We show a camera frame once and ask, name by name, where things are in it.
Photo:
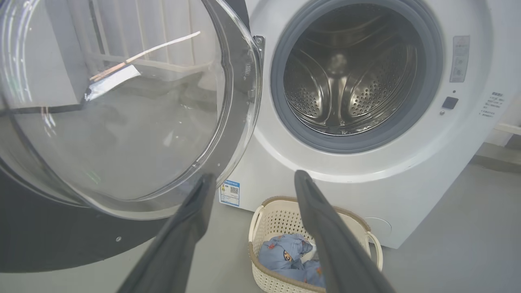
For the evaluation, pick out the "round white filter cover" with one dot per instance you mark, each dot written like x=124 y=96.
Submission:
x=378 y=226

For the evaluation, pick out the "perforated steel washing machine drum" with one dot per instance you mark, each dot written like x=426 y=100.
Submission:
x=350 y=73

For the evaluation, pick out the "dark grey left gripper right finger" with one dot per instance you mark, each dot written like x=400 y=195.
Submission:
x=338 y=252

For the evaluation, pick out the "round black glass washer door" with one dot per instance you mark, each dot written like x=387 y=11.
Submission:
x=122 y=134

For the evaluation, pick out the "grey rectangular instruction sticker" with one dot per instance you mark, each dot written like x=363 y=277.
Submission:
x=460 y=59

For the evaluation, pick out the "blue cartoon print garment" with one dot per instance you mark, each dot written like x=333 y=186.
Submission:
x=279 y=252
x=311 y=274

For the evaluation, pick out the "black square door latch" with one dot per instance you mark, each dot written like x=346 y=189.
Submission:
x=450 y=102

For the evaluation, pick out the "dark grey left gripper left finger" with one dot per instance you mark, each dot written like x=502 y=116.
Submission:
x=175 y=252

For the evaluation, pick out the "blue energy label sticker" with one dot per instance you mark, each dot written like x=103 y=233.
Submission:
x=230 y=193

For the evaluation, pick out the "cream perforated basket brown rim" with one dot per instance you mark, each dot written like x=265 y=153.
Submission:
x=276 y=219

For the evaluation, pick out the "white front-load washing machine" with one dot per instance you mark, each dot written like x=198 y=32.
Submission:
x=407 y=179

